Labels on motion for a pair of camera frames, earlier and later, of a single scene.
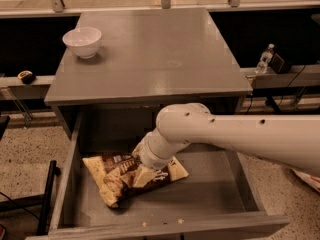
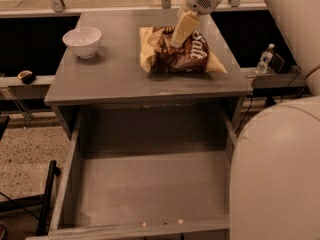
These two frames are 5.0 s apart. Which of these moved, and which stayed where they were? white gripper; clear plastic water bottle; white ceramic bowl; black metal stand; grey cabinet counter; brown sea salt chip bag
Moved: white gripper; brown sea salt chip bag
Stayed: white ceramic bowl; grey cabinet counter; clear plastic water bottle; black metal stand
